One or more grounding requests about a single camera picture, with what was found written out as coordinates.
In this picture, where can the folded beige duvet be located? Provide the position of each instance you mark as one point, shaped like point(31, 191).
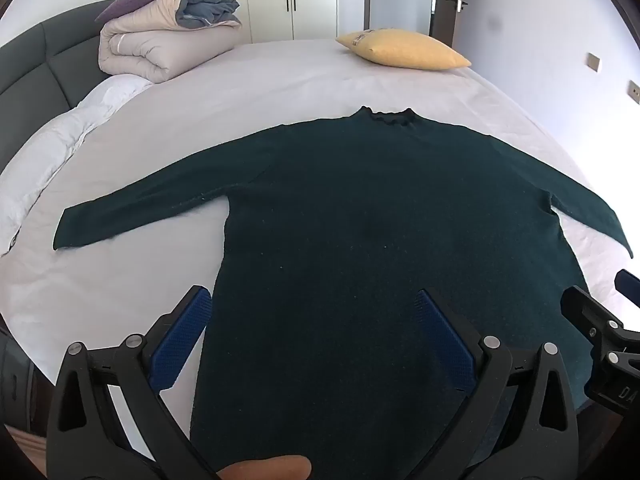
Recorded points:
point(145, 47)

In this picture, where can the yellow pillow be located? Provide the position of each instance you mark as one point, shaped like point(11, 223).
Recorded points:
point(405, 50)

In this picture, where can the dark green sweater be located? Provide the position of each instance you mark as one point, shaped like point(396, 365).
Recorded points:
point(350, 210)

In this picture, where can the white wardrobe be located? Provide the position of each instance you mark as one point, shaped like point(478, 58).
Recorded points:
point(250, 0)

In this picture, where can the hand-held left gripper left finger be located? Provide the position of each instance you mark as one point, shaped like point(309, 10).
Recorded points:
point(185, 340)

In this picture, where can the dark padded headboard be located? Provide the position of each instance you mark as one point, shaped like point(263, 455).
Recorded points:
point(35, 65)

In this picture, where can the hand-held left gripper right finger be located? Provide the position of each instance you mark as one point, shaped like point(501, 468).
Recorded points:
point(445, 340)

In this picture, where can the person's left hand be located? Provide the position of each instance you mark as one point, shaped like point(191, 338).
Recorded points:
point(265, 469)

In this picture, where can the white bed pillow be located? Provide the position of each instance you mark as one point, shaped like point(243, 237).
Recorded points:
point(55, 150)

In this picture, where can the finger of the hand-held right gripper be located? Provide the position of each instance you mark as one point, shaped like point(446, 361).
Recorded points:
point(629, 286)
point(587, 310)

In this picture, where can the bed with white sheet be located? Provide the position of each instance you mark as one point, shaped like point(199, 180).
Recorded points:
point(260, 90)

